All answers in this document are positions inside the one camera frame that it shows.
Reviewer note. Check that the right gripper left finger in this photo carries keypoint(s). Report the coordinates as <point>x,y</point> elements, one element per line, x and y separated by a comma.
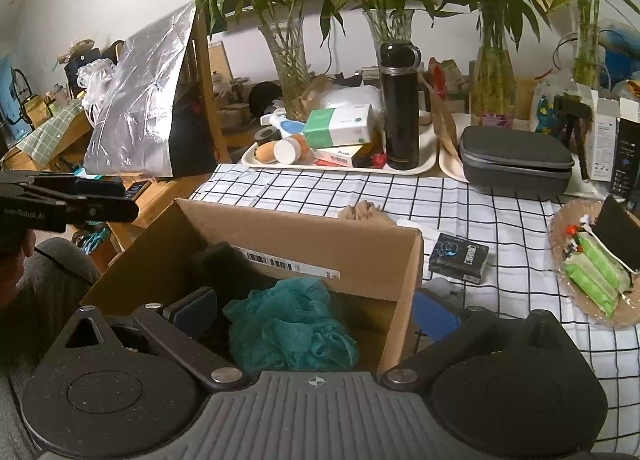
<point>173,331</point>

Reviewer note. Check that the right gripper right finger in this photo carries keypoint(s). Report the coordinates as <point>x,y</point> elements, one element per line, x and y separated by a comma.
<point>456,334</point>

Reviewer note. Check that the black tissue pack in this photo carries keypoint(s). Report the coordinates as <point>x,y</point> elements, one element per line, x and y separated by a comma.
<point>458,258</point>

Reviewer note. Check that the teal mesh bath sponge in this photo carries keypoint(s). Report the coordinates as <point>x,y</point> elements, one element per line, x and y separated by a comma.
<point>289,327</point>

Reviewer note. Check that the brown drawstring pouch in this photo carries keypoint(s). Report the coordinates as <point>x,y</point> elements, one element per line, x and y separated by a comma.
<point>366,212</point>

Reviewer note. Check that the green wet wipes pack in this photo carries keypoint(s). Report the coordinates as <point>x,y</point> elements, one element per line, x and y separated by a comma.
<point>589,266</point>

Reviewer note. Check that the checked tablecloth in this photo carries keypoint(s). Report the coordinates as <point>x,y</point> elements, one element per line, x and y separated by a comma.
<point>518,277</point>

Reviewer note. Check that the cardboard box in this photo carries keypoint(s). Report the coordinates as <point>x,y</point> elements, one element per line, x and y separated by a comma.
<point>370,270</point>

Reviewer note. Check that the silver foil bag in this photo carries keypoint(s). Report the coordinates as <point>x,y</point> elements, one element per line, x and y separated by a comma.
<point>132,129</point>

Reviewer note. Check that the wooden side table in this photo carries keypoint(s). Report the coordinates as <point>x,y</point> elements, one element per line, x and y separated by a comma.
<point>151,203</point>

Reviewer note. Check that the grey zip case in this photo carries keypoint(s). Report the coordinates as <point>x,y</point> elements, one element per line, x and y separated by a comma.
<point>504,158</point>

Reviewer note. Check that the black pouch on plate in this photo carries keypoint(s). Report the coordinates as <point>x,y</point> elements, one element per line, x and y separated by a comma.
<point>619,232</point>

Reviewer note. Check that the red white flat box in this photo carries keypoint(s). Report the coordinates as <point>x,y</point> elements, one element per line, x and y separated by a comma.
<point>347,156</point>

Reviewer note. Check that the white cap bottle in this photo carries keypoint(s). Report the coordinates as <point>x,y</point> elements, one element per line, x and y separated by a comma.
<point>289,151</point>

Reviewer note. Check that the green white tissue box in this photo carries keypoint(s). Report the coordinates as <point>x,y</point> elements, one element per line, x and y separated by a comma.
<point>339,127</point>

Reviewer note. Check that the black product box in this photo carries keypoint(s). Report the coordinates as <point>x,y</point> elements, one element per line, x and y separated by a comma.
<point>626,159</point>

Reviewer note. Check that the white product box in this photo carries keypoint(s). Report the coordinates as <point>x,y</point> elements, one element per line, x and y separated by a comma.
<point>600,138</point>

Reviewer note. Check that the small black tripod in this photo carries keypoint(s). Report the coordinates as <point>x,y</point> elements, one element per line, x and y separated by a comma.
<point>573,112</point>

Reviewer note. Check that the glass vase with bamboo right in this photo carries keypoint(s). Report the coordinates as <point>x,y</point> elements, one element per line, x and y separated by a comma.
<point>493,86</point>

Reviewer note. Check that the glass vase with bamboo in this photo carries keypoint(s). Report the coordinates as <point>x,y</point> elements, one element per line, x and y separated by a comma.
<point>389,25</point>
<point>493,86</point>
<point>285,41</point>

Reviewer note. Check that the black thermos bottle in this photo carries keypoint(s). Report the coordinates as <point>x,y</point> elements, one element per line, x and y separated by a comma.
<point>399,66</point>

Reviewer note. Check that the glass vase with bamboo left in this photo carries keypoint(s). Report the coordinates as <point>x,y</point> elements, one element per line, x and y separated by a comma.
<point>285,41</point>

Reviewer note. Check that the glass vase with bamboo middle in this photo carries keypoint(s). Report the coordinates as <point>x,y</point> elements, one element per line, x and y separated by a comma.
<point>389,25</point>

